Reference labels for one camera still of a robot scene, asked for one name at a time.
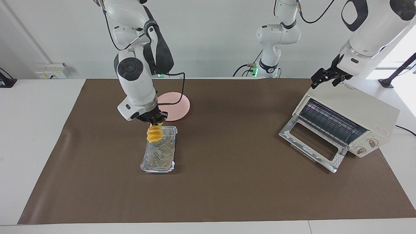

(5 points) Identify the aluminium foil tray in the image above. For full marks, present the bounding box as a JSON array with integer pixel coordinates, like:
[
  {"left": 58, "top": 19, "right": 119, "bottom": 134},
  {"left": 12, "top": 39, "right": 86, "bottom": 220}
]
[{"left": 140, "top": 126, "right": 179, "bottom": 174}]

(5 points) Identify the metal oven rack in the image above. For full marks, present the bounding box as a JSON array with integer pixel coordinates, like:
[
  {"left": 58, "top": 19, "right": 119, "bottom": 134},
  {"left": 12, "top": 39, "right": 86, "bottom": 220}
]
[{"left": 298, "top": 98, "right": 368, "bottom": 147}]

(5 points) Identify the white toaster oven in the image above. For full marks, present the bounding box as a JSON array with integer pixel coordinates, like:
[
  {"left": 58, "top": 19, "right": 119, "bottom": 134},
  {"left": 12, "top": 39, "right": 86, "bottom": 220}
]
[{"left": 292, "top": 80, "right": 401, "bottom": 159}]

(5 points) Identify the glass oven door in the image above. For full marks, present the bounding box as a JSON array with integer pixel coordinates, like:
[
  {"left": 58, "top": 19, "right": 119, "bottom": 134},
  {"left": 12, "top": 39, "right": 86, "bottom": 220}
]
[{"left": 279, "top": 114, "right": 349, "bottom": 174}]

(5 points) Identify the pink round plate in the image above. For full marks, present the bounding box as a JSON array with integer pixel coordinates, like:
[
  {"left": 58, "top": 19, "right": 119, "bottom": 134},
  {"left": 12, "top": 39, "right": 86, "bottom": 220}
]
[{"left": 155, "top": 92, "right": 191, "bottom": 122}]

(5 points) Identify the brown table mat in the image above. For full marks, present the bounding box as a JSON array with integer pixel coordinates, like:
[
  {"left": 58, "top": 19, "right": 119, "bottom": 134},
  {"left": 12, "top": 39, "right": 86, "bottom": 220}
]
[{"left": 18, "top": 78, "right": 416, "bottom": 225}]

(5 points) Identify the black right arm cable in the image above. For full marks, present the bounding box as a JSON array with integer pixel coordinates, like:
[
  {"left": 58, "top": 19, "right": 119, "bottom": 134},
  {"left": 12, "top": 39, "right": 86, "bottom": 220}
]
[{"left": 96, "top": 0, "right": 187, "bottom": 106}]

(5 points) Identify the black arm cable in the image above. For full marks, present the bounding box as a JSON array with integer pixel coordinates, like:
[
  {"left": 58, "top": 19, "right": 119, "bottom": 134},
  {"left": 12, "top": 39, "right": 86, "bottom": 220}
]
[
  {"left": 96, "top": 0, "right": 187, "bottom": 106},
  {"left": 274, "top": 0, "right": 337, "bottom": 25}
]

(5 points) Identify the black camera stand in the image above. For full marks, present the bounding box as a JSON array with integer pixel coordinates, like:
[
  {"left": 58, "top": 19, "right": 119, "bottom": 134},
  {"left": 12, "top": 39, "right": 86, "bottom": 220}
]
[
  {"left": 0, "top": 67, "right": 18, "bottom": 88},
  {"left": 378, "top": 53, "right": 416, "bottom": 89}
]

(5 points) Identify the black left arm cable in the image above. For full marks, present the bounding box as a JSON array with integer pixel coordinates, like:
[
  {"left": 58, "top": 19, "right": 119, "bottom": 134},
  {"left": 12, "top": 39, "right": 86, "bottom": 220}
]
[{"left": 274, "top": 0, "right": 337, "bottom": 25}]

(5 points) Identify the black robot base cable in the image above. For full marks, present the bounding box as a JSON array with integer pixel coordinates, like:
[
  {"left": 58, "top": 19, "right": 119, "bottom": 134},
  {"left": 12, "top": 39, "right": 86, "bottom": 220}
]
[{"left": 232, "top": 49, "right": 263, "bottom": 78}]

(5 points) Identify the black oven power cord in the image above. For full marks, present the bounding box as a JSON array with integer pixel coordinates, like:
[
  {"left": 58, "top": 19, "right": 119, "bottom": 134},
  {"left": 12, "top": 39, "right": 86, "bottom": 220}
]
[{"left": 395, "top": 125, "right": 416, "bottom": 137}]

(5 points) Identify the white wall socket box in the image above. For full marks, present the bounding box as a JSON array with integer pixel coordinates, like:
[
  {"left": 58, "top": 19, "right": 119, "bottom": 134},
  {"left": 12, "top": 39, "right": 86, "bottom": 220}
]
[{"left": 35, "top": 62, "right": 68, "bottom": 80}]

